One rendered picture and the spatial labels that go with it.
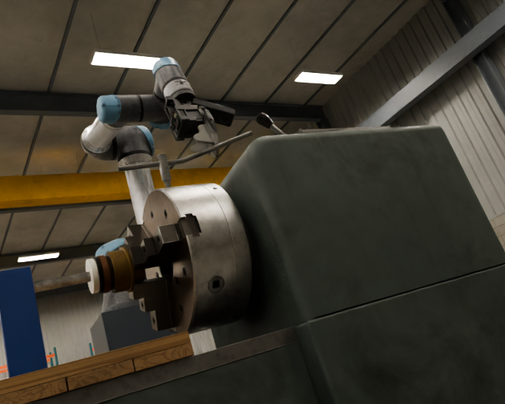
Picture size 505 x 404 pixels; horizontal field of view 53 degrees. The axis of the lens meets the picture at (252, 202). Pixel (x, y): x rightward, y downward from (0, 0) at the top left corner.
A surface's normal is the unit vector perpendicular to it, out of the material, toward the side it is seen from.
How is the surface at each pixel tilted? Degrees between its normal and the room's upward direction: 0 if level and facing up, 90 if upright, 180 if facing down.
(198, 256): 106
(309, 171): 90
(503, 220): 90
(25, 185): 90
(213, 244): 99
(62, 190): 90
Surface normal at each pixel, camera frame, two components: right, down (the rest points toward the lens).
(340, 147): 0.40, -0.43
